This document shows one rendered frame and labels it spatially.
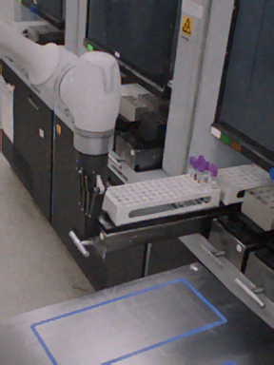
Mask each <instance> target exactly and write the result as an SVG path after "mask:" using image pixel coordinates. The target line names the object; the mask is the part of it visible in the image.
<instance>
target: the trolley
mask: <svg viewBox="0 0 274 365"><path fill-rule="evenodd" d="M0 365H274V329H273V328H272V327H271V326H270V325H269V324H268V323H267V322H266V321H264V320H263V319H262V318H261V317H260V316H258V315H256V314H255V313H254V312H253V310H252V309H251V308H250V307H248V306H247V305H246V304H245V303H244V302H243V301H242V300H241V299H239V298H238V297H236V296H235V295H234V294H233V293H232V292H231V291H230V290H229V289H228V288H227V287H226V286H224V285H223V284H222V283H221V282H220V281H219V280H218V279H216V278H215V277H214V276H213V275H212V274H211V273H209V272H208V271H207V270H206V269H205V268H204V266H203V265H201V264H200V263H199V262H198V261H196V262H193V263H190V264H187V265H184V266H180V267H178V268H174V269H171V270H168V271H165V272H162V273H160V274H156V275H153V276H146V277H144V278H140V279H136V280H132V281H129V282H126V283H123V284H120V285H116V286H113V287H111V288H107V289H105V290H101V291H98V292H95V293H89V294H86V295H82V296H80V297H77V298H72V299H68V300H65V301H62V302H59V303H56V304H52V305H50V306H47V307H44V308H41V309H38V310H34V311H31V312H25V313H23V314H19V315H16V316H13V317H8V318H4V319H1V320H0Z"/></svg>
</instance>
